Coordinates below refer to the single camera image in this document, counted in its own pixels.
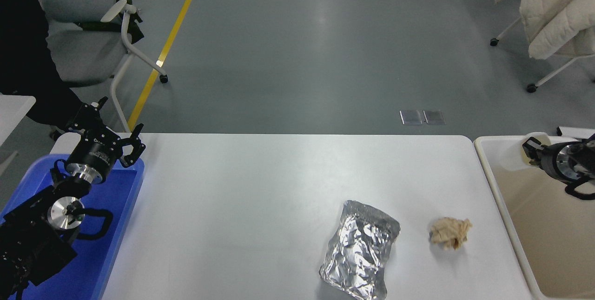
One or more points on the cream quilted jacket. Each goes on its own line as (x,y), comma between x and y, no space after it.
(558,11)

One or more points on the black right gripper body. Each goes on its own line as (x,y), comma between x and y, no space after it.
(551,163)

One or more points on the silver floor plate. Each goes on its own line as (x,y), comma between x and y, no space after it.
(411,117)
(434,117)

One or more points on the grey padded white-framed chair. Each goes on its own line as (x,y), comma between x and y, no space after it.
(83,53)

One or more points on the tan paper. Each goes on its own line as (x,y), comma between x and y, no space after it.
(450,232)

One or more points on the small white side table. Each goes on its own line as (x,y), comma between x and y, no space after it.
(11,114)

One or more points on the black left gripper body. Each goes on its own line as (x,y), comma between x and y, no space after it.
(95,155)

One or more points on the blue plastic tray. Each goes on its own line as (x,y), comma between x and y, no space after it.
(116,207)

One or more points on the large pale plastic bin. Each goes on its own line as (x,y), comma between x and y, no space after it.
(548,235)

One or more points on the white chair holding jacket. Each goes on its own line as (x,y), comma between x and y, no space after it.
(553,74)

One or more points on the person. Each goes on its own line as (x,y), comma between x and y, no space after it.
(23,58)

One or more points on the flat white board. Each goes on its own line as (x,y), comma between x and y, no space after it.
(574,131)

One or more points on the silver foil tray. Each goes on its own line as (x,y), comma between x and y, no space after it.
(358,249)

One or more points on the white paper cup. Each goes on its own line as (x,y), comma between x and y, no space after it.
(513,153)

